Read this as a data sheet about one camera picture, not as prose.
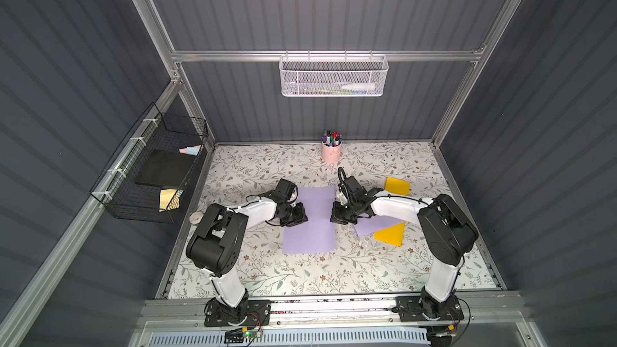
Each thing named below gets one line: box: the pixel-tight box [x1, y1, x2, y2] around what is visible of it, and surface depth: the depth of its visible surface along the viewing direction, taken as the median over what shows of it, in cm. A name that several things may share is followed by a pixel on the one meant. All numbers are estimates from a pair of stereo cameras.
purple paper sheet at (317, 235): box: [281, 184, 337, 255], surface depth 91 cm
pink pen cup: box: [321, 136, 344, 164], surface depth 107 cm
